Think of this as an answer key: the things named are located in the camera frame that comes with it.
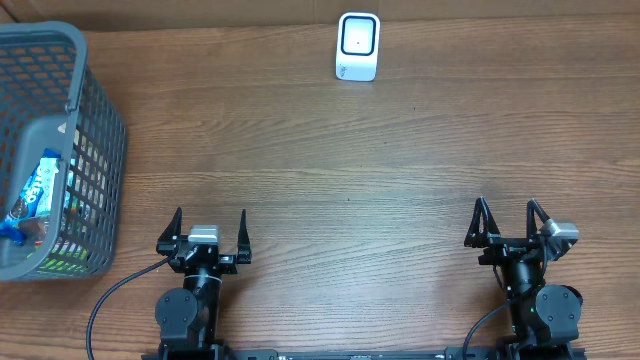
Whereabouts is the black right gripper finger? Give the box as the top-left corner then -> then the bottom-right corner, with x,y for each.
464,197 -> 500,248
526,199 -> 550,235

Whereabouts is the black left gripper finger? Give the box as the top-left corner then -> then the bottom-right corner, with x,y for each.
158,207 -> 182,244
237,209 -> 250,255

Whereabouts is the blue Oreo cookie pack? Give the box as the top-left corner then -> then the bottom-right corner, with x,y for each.
1,149 -> 60,246

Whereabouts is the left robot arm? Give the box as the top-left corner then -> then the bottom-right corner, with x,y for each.
146,209 -> 252,360

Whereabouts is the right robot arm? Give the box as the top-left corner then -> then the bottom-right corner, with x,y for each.
458,197 -> 585,359

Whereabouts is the white barcode scanner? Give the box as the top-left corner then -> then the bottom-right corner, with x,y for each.
335,12 -> 381,82

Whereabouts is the grey plastic mesh basket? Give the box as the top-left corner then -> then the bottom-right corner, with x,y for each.
1,21 -> 128,282

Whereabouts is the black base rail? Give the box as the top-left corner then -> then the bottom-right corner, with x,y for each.
141,346 -> 589,360

